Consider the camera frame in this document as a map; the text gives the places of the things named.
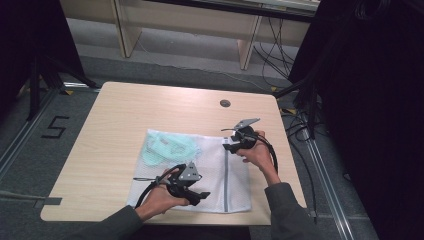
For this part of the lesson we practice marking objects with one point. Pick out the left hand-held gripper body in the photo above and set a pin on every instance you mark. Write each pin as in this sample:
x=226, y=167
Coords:
x=186, y=178

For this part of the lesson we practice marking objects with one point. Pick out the black curtain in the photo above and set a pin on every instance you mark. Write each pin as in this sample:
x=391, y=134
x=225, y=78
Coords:
x=373, y=110
x=30, y=43

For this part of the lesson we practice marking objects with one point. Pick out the light wooden bench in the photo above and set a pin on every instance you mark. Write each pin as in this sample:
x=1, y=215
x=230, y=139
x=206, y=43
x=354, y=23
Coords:
x=186, y=23

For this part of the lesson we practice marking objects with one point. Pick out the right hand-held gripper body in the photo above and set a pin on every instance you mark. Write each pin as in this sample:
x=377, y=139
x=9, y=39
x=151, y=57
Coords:
x=245, y=138

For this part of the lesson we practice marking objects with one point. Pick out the person's right hand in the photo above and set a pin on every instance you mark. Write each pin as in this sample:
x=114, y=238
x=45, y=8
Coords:
x=260, y=155

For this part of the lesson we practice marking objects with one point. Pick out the grey tape strip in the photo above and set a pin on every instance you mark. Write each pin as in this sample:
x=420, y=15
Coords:
x=50, y=201

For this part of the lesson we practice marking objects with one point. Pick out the black metal stand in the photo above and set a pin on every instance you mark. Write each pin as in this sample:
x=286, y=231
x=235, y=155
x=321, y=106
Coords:
x=311, y=110

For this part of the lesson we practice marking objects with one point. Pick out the white mesh laundry bag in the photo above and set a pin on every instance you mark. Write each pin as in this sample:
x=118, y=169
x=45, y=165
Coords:
x=216, y=180

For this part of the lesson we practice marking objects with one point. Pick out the person's dark lap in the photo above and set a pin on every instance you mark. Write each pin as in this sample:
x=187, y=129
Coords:
x=200, y=233

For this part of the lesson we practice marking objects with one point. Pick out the black tripod stand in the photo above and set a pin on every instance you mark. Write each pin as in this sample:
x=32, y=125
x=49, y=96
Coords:
x=35, y=90

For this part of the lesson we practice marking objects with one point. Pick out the person's left hand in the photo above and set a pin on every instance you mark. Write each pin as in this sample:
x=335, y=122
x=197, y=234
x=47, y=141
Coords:
x=160, y=201

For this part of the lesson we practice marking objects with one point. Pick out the metal floor rail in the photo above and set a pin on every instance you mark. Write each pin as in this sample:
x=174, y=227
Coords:
x=23, y=133
x=328, y=186

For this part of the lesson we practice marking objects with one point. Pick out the mint green garment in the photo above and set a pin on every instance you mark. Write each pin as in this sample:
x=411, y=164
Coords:
x=170, y=148

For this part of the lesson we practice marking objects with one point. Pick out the round dark table grommet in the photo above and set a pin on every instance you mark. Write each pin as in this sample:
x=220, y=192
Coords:
x=225, y=103

